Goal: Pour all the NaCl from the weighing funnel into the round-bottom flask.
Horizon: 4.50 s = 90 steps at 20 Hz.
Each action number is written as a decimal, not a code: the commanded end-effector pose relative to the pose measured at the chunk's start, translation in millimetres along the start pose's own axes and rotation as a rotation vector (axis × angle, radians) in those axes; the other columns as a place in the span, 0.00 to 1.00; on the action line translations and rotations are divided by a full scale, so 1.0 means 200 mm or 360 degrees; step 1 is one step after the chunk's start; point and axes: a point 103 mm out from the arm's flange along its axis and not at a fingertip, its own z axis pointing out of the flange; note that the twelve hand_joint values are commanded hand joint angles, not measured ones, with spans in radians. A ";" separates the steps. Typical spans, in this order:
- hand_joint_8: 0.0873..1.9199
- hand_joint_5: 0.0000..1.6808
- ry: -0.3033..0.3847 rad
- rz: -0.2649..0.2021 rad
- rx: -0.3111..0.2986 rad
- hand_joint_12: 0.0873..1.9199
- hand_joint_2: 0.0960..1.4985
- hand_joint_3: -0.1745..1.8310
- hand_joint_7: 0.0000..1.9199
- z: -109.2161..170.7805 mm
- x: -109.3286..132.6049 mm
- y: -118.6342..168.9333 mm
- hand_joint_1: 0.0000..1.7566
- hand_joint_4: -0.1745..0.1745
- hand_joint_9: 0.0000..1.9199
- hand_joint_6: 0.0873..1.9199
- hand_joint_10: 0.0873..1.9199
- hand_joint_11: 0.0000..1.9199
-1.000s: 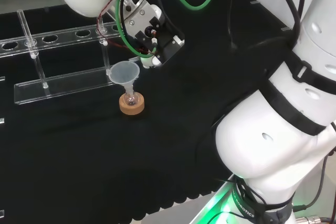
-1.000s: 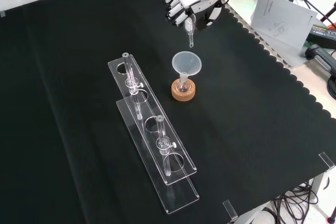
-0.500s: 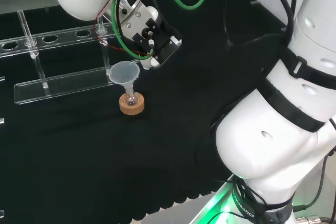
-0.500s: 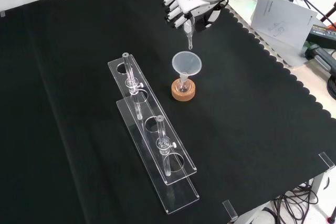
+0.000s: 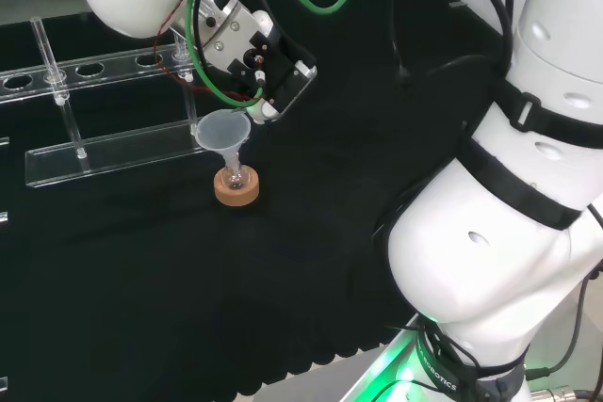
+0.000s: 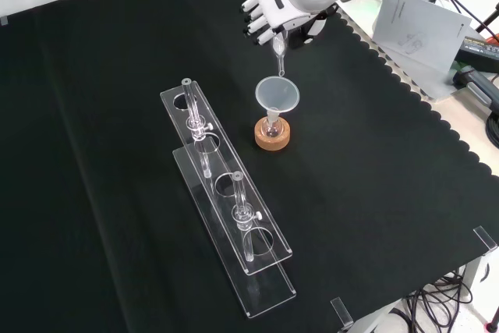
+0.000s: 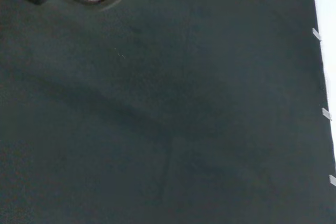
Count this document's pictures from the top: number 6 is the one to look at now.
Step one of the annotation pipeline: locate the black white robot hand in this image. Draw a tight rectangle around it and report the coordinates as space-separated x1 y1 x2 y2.
239 0 339 51

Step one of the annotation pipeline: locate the translucent plastic funnel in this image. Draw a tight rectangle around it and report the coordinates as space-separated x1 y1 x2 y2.
254 77 301 123

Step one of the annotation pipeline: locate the small round-bottom glass flask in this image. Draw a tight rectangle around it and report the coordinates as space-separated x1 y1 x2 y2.
261 112 283 140

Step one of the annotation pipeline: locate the clear acrylic funnel stand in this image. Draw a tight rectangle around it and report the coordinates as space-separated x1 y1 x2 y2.
159 77 297 319

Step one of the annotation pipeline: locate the pale board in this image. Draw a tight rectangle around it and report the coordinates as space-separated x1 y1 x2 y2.
334 0 469 101

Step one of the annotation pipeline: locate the white paper booklet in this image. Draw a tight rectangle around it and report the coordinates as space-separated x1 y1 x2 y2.
371 0 473 76

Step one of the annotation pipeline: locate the black table cloth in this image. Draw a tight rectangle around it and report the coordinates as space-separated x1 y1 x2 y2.
0 0 499 333

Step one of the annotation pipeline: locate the black power adapter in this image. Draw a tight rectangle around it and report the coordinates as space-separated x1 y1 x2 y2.
456 34 499 73

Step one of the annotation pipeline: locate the black tripod leg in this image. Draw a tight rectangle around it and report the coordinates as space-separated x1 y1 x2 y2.
474 0 499 37

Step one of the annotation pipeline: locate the black grey plug connector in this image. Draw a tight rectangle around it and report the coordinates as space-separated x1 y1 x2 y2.
451 61 499 108

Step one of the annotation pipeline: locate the clear acrylic edge clamp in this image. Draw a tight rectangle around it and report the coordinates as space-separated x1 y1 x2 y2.
330 296 355 331
472 225 499 253

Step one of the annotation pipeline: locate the cork ring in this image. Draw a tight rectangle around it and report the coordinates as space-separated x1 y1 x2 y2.
253 118 293 152

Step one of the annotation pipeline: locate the coiled black cable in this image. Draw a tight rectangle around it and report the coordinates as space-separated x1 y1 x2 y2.
484 111 499 151

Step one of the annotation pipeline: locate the black cable bundle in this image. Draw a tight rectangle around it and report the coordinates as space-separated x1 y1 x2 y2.
389 266 476 333

